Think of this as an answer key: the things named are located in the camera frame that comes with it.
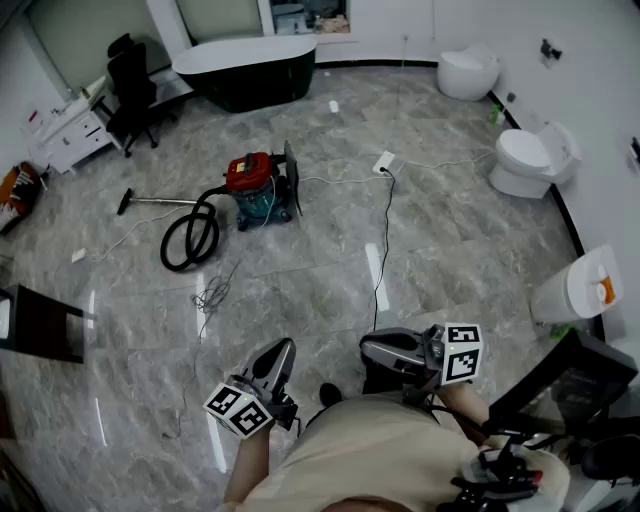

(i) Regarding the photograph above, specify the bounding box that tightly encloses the white toilet with tank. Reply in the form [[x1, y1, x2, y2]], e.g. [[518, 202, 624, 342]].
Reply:
[[488, 120, 584, 200]]

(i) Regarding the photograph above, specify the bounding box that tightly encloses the person's black shoe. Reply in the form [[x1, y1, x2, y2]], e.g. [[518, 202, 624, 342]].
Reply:
[[318, 382, 344, 409]]

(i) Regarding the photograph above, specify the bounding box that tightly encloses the pale roller blind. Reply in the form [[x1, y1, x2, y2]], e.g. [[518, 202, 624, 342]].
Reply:
[[24, 0, 171, 101], [174, 0, 265, 45]]

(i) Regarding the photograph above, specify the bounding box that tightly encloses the person's left forearm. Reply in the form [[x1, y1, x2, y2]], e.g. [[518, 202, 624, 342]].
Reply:
[[223, 424, 274, 506]]

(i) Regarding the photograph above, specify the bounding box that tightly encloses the thin white cable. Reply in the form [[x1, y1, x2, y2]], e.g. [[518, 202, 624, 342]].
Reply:
[[87, 204, 189, 264]]

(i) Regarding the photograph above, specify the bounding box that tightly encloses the person's beige shirt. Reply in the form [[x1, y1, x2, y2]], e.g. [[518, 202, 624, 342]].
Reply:
[[219, 389, 571, 512]]

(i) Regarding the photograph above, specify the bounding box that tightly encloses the dark green bathtub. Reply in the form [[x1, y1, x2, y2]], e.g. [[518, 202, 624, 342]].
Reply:
[[171, 33, 319, 115]]

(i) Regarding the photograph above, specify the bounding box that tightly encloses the black office chair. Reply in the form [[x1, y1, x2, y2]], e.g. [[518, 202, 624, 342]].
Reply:
[[91, 32, 179, 159]]

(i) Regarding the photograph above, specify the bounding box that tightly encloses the white power strip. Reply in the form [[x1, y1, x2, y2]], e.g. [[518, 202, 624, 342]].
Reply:
[[371, 149, 397, 177]]

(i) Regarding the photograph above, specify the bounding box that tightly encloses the black vacuum hose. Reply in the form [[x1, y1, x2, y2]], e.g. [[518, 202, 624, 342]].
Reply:
[[159, 184, 229, 274]]

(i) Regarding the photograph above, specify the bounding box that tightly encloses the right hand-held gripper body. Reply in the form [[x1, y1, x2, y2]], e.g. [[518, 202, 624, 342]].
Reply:
[[399, 322, 484, 405]]

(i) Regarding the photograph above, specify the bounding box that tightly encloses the tangled grey cable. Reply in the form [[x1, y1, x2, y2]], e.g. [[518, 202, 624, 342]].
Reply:
[[162, 254, 244, 441]]

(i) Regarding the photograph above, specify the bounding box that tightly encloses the white drawer cabinet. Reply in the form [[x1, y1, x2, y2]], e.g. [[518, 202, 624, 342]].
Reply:
[[22, 74, 124, 176]]

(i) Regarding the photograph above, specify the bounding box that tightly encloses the glass window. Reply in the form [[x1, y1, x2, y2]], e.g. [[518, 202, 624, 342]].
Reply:
[[268, 0, 351, 35]]

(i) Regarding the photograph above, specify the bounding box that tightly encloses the red and teal vacuum cleaner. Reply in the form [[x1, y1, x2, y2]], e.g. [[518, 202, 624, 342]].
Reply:
[[224, 151, 296, 232]]

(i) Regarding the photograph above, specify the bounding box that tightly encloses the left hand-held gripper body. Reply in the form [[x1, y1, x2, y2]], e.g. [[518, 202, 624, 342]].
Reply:
[[203, 375, 301, 440]]

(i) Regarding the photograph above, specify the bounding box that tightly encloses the black side table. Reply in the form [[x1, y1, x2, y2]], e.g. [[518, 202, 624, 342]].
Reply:
[[0, 283, 86, 365]]

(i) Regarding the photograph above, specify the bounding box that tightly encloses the black chest mount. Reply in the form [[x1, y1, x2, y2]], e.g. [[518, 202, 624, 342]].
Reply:
[[437, 434, 546, 512]]

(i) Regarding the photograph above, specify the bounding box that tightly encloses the white power strip cable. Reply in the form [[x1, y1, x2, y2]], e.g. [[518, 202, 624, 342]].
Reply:
[[394, 149, 499, 171]]

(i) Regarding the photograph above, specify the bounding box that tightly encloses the round white toilet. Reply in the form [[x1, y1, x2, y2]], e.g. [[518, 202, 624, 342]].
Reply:
[[436, 42, 502, 103]]

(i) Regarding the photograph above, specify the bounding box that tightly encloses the person's right forearm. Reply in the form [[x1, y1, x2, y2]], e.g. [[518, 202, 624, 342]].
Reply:
[[434, 382, 491, 441]]

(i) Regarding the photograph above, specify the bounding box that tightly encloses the metal wand with black nozzle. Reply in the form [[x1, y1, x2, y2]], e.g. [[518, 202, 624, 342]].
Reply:
[[116, 187, 201, 217]]

